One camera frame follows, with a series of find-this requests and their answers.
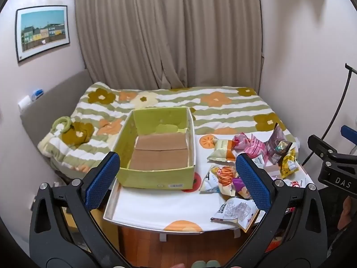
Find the purple orange snack packet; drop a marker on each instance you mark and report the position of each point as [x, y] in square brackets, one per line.
[240, 189]

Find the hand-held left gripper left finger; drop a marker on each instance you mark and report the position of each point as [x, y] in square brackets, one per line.
[101, 182]

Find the white green orange snack packet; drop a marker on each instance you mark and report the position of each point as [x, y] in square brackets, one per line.
[220, 148]

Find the grey headboard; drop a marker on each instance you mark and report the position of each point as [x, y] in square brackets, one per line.
[55, 97]

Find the white printed snack packet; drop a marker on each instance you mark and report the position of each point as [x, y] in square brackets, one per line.
[237, 210]

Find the blue white small item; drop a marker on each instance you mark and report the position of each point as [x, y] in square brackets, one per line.
[37, 94]

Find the plain white snack packet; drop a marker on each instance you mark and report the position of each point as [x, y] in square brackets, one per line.
[270, 170]

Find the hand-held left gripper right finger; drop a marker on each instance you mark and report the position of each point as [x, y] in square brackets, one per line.
[253, 184]

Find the flower print striped blanket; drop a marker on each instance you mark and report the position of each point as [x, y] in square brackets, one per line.
[173, 100]

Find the beige curtain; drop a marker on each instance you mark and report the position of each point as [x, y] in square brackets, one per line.
[167, 33]

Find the person's right hand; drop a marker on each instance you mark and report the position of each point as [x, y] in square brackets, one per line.
[349, 212]

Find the pale green slipper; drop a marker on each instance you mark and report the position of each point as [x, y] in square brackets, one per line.
[212, 264]
[199, 264]

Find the white persimmon print table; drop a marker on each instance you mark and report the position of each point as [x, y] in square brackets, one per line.
[167, 209]

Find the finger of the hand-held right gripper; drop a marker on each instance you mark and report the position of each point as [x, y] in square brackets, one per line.
[320, 145]
[350, 134]

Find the green cardboard box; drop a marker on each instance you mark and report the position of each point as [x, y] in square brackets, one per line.
[156, 178]

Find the white red snack packet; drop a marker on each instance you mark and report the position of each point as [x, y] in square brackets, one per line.
[299, 183]

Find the yellow snack packet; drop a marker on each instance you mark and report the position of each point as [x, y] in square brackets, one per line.
[288, 167]

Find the orange sticks snack packet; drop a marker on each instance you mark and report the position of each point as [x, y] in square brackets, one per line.
[220, 177]

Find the framed houses picture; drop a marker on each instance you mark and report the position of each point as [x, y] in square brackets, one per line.
[41, 30]

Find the pink striped snack packet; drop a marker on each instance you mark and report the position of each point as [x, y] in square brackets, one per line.
[251, 145]

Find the shiny foil snack packet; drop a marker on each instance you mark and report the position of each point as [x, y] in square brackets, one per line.
[283, 146]

